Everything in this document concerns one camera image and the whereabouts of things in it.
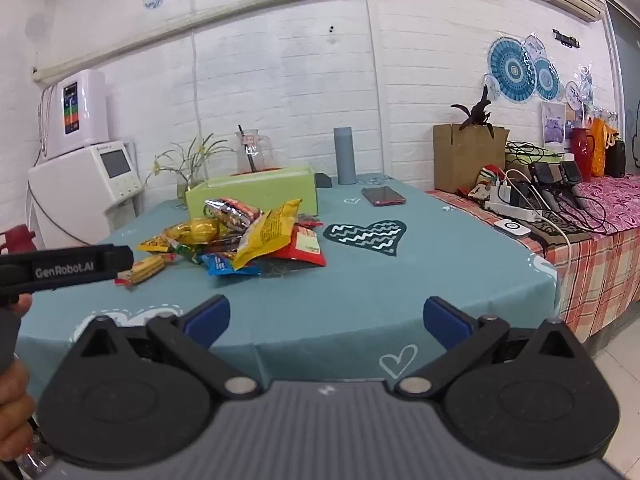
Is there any wrapped wall pipe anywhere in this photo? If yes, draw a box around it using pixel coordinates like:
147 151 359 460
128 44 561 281
32 0 493 82

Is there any silver snack packet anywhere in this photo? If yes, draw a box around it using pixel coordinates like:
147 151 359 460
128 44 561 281
204 197 263 234

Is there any red snack packet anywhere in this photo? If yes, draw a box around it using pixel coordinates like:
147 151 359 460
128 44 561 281
270 225 328 267

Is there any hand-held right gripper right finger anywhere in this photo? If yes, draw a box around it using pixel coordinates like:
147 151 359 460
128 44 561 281
394 297 586 402

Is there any glass vase of yellow flowers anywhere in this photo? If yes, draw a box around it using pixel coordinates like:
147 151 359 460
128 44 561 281
145 134 236 211

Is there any dark red jug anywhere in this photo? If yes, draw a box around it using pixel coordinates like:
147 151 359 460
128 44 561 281
0 225 37 257

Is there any large yellow snack packet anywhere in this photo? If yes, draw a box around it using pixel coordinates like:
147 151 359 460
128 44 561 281
232 199 303 271

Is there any green container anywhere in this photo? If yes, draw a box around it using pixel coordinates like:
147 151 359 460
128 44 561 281
505 147 562 171

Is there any red thermos jug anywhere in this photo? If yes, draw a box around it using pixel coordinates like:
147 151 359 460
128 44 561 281
571 127 594 177

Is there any orange bag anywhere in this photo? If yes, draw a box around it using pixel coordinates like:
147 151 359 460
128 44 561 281
587 117 620 177

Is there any grey cylindrical bottle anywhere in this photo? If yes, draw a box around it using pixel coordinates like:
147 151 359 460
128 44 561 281
334 127 357 186

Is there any small blue paper fan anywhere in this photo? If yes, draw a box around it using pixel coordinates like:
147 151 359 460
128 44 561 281
532 57 562 102

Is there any white water purifier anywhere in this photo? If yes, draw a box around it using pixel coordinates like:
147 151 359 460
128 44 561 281
40 70 109 153

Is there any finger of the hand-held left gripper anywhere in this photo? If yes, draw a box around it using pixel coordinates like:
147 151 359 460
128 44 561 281
115 245 135 282

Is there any black speaker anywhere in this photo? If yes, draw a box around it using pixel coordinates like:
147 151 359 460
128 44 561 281
605 141 627 179

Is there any green snack packet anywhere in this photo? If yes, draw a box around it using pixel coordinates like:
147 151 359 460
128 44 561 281
170 240 206 265

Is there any black charger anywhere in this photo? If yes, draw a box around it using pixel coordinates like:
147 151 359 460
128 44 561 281
529 161 558 211
559 160 585 210

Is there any checked tablecloth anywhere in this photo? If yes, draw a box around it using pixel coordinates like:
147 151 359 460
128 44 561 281
427 189 640 342

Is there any white round charger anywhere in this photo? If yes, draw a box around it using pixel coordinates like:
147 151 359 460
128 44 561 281
494 220 532 239

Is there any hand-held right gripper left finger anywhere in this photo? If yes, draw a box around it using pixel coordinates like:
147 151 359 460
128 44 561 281
72 295 262 402

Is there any wall photo poster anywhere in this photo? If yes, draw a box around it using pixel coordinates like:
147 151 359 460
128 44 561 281
541 102 567 147

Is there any white power strip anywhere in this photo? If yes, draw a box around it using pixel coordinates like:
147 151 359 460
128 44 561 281
482 199 545 222

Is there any pink patterned cloth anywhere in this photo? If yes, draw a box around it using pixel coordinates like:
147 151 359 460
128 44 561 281
575 174 640 235

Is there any painted ceramic figure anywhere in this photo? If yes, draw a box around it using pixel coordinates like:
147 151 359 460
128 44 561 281
469 165 507 200

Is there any glass pitcher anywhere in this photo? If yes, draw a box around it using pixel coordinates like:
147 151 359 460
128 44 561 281
235 125 273 176

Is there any yellow wafer bar packet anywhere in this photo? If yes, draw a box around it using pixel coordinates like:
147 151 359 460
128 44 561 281
115 254 168 287

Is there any dark purple plant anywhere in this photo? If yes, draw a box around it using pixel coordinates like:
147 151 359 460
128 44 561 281
451 85 497 137

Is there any green cardboard box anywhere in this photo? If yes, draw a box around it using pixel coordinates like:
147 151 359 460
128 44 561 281
185 166 320 222

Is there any white appliance with screen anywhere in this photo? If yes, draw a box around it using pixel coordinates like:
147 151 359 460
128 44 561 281
28 141 145 250

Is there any gold candy bag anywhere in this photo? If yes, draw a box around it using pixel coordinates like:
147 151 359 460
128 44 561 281
165 217 228 247

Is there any dark smartphone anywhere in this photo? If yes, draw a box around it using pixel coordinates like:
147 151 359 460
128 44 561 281
361 186 407 208

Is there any large blue paper fan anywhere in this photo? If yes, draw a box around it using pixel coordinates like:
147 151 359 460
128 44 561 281
487 37 538 107

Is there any blue snack packet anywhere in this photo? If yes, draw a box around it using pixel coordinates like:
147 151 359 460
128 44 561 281
200 254 262 277

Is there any person's left hand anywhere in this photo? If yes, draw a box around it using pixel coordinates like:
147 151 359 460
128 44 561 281
0 293 38 462

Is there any brown cardboard box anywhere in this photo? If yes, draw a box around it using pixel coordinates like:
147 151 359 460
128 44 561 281
433 124 510 194

